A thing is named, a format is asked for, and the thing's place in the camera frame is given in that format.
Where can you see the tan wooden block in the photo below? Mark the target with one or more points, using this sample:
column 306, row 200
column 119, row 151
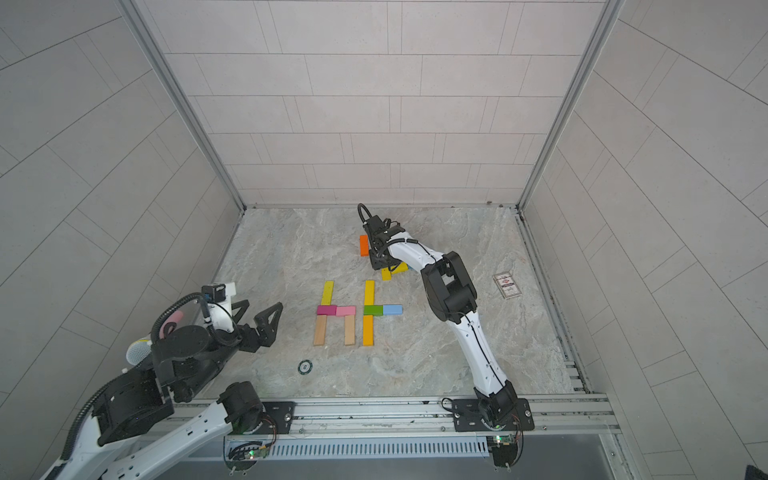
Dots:
column 349, row 330
column 320, row 330

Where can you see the pink block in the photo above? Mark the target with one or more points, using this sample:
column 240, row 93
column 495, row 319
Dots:
column 345, row 311

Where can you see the right circuit board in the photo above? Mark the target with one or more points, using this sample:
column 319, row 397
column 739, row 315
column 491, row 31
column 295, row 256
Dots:
column 505, row 451

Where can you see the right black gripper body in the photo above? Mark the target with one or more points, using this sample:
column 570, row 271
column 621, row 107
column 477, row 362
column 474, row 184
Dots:
column 380, row 258

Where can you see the orange block top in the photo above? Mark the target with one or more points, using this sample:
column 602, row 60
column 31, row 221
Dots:
column 364, row 246

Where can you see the small printed card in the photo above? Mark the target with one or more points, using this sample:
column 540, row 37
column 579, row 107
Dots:
column 507, row 285

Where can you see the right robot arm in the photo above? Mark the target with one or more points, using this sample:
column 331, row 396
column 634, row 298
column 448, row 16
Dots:
column 452, row 297

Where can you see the green block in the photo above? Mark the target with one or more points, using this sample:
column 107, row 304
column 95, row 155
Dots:
column 373, row 310

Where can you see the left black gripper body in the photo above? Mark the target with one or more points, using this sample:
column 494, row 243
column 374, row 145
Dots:
column 249, row 340

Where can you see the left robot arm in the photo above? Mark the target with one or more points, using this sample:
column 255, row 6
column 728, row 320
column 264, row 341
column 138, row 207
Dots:
column 190, row 343

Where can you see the magenta block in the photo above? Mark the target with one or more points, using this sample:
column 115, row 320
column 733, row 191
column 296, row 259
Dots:
column 327, row 310

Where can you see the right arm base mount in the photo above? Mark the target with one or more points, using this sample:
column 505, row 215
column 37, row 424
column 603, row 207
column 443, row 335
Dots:
column 475, row 415

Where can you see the circuit board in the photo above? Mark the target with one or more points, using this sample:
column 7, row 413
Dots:
column 242, row 458
column 505, row 451

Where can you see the orange block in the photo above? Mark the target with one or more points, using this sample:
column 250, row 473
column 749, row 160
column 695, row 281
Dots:
column 368, row 330
column 364, row 246

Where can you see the pink microphone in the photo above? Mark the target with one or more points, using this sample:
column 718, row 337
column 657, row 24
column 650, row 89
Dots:
column 140, row 349

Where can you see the yellow block small horizontal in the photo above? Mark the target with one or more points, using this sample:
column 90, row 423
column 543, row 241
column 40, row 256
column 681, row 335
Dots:
column 402, row 267

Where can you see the light blue block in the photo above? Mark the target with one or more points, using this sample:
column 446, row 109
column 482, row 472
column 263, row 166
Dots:
column 392, row 310

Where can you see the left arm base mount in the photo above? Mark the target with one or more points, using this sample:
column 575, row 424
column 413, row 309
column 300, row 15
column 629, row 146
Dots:
column 272, row 417

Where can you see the left circuit board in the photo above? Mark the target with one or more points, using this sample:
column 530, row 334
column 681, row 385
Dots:
column 242, row 458

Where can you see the aluminium rail frame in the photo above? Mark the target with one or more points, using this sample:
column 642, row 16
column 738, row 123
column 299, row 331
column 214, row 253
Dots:
column 391, row 417

